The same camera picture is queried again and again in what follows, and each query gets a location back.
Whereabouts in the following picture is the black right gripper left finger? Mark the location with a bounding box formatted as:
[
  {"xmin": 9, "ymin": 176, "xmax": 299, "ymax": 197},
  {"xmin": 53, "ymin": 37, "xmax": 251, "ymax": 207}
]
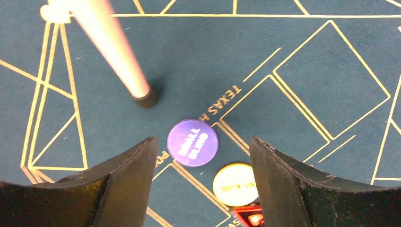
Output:
[{"xmin": 0, "ymin": 137, "xmax": 158, "ymax": 227}]

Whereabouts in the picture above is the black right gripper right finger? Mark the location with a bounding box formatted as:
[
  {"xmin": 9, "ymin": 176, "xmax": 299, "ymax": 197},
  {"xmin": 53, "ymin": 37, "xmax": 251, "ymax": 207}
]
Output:
[{"xmin": 250, "ymin": 137, "xmax": 401, "ymax": 227}]

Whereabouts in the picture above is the red triangular dealer button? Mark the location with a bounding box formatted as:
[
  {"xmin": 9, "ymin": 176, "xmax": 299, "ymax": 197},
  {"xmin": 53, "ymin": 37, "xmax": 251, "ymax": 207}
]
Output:
[{"xmin": 231, "ymin": 202, "xmax": 264, "ymax": 227}]

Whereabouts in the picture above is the yellow big blind button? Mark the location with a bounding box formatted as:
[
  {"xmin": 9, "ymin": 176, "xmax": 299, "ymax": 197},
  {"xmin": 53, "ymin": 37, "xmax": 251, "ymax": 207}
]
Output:
[{"xmin": 213, "ymin": 163, "xmax": 258, "ymax": 207}]

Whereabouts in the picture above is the purple small blind button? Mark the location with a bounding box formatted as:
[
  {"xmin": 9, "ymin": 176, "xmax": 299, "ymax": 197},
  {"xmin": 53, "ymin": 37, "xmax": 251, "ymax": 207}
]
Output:
[{"xmin": 167, "ymin": 119, "xmax": 219, "ymax": 167}]

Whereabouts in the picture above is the round dark poker mat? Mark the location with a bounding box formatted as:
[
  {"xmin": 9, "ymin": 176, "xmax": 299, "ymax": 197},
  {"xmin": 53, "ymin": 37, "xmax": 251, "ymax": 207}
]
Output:
[{"xmin": 0, "ymin": 0, "xmax": 401, "ymax": 227}]

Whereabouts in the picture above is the pink music stand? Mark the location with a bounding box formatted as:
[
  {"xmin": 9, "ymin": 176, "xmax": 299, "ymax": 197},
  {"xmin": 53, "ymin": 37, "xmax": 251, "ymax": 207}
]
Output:
[{"xmin": 40, "ymin": 0, "xmax": 158, "ymax": 109}]

